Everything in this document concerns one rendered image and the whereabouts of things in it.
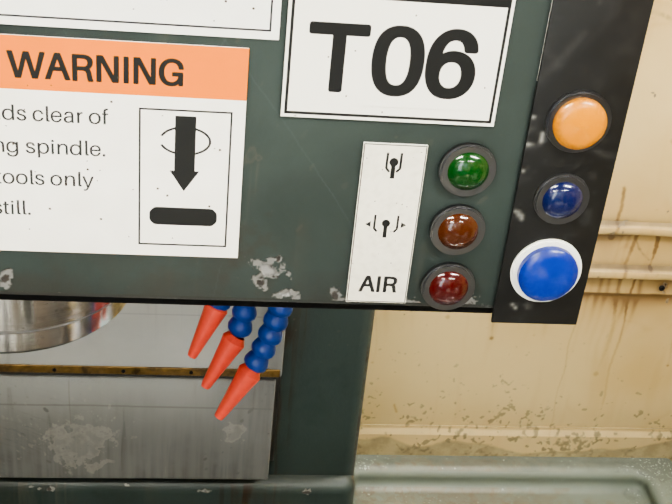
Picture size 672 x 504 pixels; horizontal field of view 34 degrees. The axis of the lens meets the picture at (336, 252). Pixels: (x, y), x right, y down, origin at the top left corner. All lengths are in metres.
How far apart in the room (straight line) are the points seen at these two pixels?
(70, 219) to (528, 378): 1.47
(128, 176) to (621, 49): 0.23
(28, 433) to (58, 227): 0.92
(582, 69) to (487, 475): 1.52
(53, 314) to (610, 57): 0.38
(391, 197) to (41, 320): 0.28
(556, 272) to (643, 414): 1.51
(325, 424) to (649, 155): 0.67
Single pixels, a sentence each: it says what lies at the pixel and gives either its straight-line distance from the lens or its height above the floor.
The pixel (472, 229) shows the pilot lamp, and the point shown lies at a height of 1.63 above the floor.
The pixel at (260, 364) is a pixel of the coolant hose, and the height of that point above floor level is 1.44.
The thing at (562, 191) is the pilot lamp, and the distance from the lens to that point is 0.53.
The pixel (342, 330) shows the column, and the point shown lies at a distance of 1.38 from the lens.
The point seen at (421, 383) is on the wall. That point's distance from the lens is 1.89.
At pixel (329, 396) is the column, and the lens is 1.43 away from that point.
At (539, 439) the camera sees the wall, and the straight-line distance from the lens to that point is 2.01.
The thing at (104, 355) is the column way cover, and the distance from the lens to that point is 1.34.
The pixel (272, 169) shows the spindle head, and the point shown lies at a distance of 0.51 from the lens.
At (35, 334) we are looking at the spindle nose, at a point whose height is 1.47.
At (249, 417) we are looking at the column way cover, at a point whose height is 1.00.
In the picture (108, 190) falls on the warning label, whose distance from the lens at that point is 0.51.
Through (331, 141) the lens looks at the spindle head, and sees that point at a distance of 0.50.
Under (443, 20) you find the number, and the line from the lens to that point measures 0.49.
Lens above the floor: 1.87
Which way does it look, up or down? 29 degrees down
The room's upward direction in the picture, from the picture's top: 6 degrees clockwise
